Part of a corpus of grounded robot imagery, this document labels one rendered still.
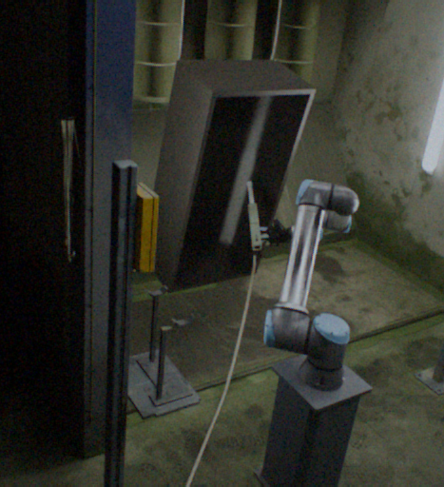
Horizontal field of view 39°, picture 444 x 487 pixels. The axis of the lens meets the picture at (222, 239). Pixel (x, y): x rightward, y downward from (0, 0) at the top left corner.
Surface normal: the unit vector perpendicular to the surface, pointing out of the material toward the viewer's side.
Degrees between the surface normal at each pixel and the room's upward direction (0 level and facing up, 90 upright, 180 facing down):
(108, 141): 90
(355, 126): 90
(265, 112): 90
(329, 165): 57
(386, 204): 90
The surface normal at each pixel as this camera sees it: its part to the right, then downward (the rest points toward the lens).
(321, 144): 0.49, -0.13
